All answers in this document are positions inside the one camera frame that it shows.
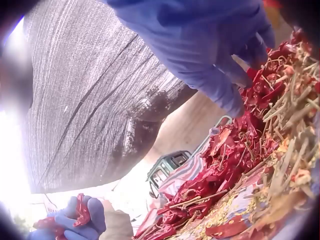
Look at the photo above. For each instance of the person's left hand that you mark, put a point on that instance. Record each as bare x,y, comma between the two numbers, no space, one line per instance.
96,217

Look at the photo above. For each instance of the person's right hand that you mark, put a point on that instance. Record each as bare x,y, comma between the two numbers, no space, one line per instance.
190,37

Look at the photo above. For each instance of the person's right index finger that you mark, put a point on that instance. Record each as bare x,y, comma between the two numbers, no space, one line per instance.
237,70

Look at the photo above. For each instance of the person's right thumb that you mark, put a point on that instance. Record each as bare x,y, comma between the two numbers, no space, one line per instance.
220,95

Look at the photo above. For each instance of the person's left fingers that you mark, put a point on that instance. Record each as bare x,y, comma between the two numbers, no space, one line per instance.
97,215

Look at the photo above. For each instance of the person's right fingers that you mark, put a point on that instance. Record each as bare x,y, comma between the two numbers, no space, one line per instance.
262,37

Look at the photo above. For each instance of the dried red chilli pod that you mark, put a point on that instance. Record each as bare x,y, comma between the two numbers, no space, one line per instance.
83,212
48,225

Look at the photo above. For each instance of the pile of dried red chillies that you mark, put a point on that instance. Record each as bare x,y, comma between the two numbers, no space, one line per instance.
225,155

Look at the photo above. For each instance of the pile of dry chilli stems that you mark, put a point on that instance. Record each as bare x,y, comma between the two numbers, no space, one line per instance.
295,110

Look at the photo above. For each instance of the striped woven tarp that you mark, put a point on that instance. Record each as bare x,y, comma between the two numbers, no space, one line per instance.
180,175

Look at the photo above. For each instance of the scatter of yellow chilli seeds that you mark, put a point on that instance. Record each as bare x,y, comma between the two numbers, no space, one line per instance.
225,210

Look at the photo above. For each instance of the grey shade net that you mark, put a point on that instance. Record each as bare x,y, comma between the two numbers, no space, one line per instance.
87,87

